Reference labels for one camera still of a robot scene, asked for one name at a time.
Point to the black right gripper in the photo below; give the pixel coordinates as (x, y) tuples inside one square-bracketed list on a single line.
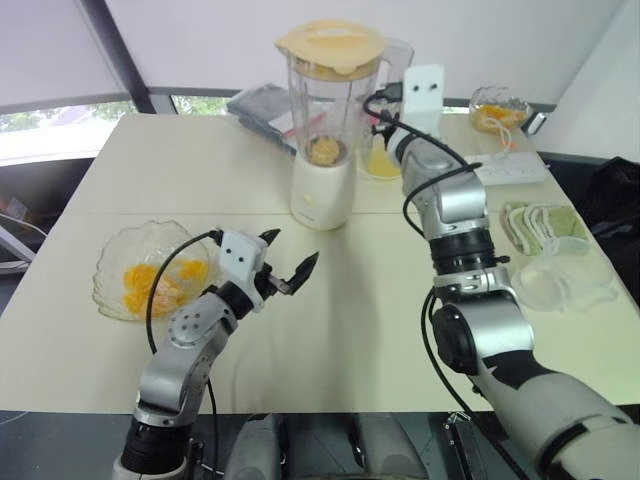
[(392, 92)]

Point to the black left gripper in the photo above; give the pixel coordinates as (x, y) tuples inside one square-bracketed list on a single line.
[(272, 282)]

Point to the clear blender jar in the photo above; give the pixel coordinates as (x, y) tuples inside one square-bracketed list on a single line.
[(320, 110)]

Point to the cream blender lid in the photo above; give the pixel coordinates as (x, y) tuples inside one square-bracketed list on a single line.
[(330, 42)]

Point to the orange fruit pieces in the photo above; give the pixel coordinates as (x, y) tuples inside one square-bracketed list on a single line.
[(145, 287)]

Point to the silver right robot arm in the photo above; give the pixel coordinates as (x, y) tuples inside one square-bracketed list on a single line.
[(480, 310)]

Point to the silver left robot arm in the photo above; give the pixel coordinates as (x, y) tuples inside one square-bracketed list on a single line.
[(185, 345)]

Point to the small glass bowl with fruit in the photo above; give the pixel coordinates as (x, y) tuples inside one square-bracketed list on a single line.
[(500, 107)]

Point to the cream blender base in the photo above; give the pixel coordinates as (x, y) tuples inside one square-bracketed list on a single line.
[(322, 195)]

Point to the measuring cup with yellow juice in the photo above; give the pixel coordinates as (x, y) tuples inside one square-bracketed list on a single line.
[(377, 167)]

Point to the bagged dark cloth package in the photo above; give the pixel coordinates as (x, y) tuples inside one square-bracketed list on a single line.
[(260, 112)]

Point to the white power strip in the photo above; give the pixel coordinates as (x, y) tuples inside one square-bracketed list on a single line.
[(510, 167)]

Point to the wavy glass bowl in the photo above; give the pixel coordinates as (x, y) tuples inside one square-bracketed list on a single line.
[(125, 250)]

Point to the green white-edged cloth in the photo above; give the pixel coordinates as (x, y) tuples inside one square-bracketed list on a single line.
[(530, 225), (515, 227), (542, 222), (567, 222)]

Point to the grey rounded leg shape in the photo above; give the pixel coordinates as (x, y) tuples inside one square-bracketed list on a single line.
[(252, 447), (385, 447)]

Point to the white roller blind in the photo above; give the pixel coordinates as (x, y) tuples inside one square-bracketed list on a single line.
[(200, 40), (55, 45)]

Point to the empty clear plastic measuring cup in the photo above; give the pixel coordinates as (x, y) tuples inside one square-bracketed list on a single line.
[(560, 280)]

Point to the dark clothed person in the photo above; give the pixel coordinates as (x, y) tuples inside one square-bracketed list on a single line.
[(617, 210)]

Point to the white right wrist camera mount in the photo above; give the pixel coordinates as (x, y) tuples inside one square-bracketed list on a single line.
[(424, 95)]

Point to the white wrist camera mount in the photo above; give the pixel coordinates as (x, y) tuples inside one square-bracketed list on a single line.
[(424, 95), (240, 260)]

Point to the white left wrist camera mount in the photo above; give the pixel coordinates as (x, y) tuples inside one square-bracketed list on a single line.
[(240, 260)]

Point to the metal table frame bracket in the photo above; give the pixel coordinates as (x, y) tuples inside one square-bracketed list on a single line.
[(465, 445)]

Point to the white frame object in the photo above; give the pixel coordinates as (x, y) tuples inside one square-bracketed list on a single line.
[(15, 242)]

